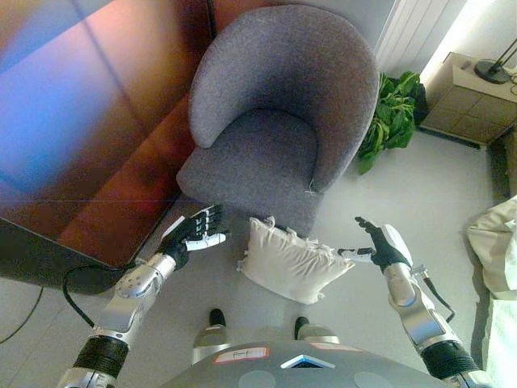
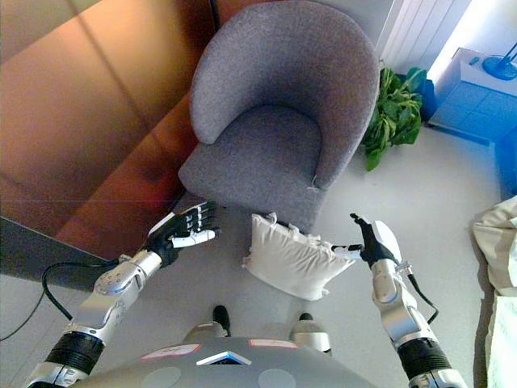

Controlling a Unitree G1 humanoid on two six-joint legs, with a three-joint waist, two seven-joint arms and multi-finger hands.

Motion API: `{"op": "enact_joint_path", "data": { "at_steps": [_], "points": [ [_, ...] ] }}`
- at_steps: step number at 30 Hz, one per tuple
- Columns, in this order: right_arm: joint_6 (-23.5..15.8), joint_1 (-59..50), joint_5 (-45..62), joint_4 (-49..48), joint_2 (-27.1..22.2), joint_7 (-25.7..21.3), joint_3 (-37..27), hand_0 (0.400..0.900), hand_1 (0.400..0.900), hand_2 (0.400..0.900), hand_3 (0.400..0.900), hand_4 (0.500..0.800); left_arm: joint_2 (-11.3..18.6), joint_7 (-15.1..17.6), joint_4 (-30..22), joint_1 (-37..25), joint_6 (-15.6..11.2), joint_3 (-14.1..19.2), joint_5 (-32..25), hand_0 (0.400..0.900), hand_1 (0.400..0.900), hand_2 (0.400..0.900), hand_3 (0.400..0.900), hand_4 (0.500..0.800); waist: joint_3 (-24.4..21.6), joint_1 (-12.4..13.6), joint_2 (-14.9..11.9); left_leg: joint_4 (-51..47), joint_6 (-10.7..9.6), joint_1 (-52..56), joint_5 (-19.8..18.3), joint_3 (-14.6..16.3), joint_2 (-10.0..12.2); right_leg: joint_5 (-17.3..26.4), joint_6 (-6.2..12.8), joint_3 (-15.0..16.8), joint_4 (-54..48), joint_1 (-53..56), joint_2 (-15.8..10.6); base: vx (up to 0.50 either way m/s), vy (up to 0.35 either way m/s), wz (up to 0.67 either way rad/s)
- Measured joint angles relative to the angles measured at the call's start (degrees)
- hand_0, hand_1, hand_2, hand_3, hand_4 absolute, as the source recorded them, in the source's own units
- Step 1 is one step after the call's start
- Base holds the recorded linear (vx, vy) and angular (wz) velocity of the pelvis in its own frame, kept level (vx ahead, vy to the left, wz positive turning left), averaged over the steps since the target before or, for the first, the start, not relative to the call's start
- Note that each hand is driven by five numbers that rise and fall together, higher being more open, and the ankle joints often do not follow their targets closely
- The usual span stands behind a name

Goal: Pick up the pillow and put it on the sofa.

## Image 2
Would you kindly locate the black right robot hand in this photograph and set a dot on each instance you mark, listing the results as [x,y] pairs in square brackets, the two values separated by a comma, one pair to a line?
[373,238]

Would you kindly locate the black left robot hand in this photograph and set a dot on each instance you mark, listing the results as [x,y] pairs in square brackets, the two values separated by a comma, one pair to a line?
[177,232]

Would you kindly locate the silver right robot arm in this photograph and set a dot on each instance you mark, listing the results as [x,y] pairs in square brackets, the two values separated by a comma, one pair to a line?
[404,319]

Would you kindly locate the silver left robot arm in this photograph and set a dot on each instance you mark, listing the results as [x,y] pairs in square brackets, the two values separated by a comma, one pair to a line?
[99,301]

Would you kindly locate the white pillow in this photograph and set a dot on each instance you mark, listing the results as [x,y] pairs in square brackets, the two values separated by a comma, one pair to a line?
[292,258]

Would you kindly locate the silver left robot leg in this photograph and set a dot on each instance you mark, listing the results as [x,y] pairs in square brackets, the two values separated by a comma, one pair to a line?
[214,323]

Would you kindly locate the silver robot leg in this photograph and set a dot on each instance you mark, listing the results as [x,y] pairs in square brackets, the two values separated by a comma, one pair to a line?
[313,333]
[214,323]

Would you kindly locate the silver right robot leg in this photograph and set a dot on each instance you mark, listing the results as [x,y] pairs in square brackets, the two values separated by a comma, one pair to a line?
[313,333]

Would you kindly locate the green leafy potted plant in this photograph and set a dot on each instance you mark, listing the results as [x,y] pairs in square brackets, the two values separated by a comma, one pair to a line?
[393,115]

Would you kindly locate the white bedding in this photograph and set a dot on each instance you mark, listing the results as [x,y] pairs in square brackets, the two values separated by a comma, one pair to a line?
[498,283]

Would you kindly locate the dark grey desk panel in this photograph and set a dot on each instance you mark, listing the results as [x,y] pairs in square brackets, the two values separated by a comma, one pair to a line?
[44,256]

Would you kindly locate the grey robot torso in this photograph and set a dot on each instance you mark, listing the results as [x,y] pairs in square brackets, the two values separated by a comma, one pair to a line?
[226,365]

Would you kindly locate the brown wooden wardrobe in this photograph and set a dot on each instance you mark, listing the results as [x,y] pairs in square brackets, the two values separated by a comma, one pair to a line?
[93,117]

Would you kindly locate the grey fabric armchair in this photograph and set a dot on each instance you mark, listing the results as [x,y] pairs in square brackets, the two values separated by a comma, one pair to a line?
[278,109]

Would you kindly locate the white low cabinet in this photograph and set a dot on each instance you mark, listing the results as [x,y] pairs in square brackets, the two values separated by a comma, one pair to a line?
[476,105]

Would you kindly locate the white radiator panel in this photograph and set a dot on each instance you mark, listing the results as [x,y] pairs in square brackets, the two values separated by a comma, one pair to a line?
[420,32]

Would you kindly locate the blue round fan base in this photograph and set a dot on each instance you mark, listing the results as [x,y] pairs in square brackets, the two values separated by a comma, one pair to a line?
[500,62]

